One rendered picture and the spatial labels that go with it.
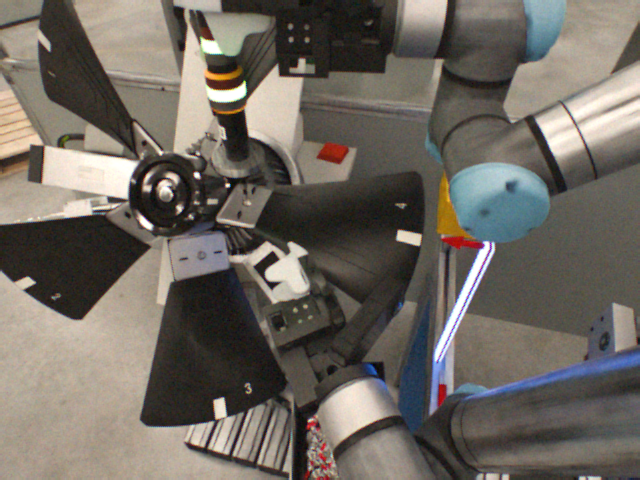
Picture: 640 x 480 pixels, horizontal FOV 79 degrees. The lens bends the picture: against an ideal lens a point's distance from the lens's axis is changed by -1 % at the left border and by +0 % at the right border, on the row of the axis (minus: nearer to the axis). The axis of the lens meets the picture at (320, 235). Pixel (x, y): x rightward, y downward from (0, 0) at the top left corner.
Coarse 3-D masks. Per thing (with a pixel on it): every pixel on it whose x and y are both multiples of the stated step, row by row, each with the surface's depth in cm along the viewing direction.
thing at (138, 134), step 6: (132, 126) 58; (138, 126) 57; (138, 132) 58; (138, 138) 60; (144, 138) 58; (150, 138) 57; (138, 144) 61; (150, 144) 58; (156, 144) 57; (138, 150) 63; (150, 150) 59; (156, 150) 57
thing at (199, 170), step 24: (144, 168) 54; (168, 168) 54; (192, 168) 52; (144, 192) 54; (192, 192) 54; (216, 192) 56; (144, 216) 55; (168, 216) 54; (192, 216) 53; (216, 216) 58
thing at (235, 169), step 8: (208, 96) 50; (256, 144) 54; (216, 152) 53; (224, 152) 53; (256, 152) 53; (216, 160) 51; (224, 160) 51; (248, 160) 51; (256, 160) 51; (264, 160) 52; (216, 168) 51; (224, 168) 50; (232, 168) 50; (240, 168) 50; (248, 168) 50; (256, 168) 51; (232, 176) 50; (240, 176) 50
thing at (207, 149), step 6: (216, 120) 60; (210, 126) 62; (216, 126) 59; (210, 132) 61; (216, 132) 58; (216, 138) 57; (204, 144) 61; (210, 144) 58; (216, 144) 55; (204, 150) 60; (210, 150) 57; (204, 156) 59; (210, 156) 56; (210, 162) 56
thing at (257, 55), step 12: (252, 36) 55; (264, 36) 52; (252, 48) 54; (264, 48) 52; (240, 60) 56; (252, 60) 53; (264, 60) 51; (276, 60) 50; (252, 72) 52; (264, 72) 51; (252, 84) 52
